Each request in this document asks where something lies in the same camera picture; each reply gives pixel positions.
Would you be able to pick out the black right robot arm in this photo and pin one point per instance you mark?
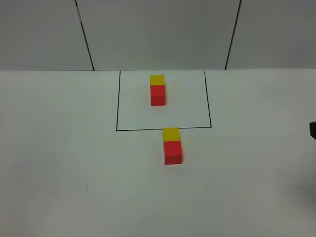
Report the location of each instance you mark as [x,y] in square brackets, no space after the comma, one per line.
[312,127]

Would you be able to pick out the red template cube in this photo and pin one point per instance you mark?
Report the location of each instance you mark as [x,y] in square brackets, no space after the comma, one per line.
[158,96]

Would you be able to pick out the yellow template cube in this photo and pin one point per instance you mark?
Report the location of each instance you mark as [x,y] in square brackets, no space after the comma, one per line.
[157,80]

